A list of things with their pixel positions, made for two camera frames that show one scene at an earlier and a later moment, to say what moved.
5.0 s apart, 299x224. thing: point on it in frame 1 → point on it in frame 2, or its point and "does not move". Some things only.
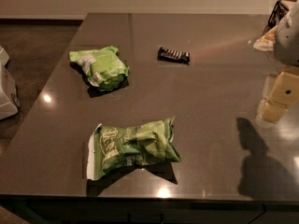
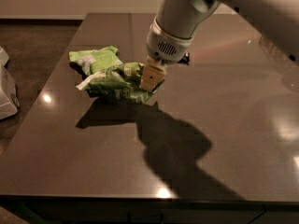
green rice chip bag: [105, 69] does not move
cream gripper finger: [280, 93] → [153, 73]
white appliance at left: [9, 103] does not move
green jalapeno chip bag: [112, 148] → [119, 84]
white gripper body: [288, 39] → [166, 48]
